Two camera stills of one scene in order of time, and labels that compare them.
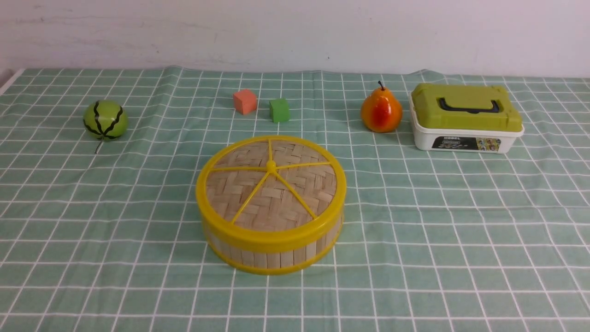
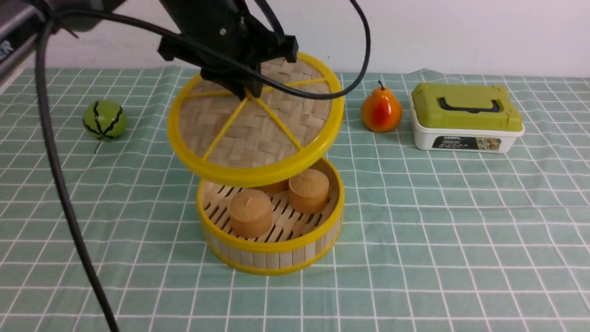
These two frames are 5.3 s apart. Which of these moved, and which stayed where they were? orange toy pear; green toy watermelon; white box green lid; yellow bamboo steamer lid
Moved: yellow bamboo steamer lid
Stayed: white box green lid; orange toy pear; green toy watermelon
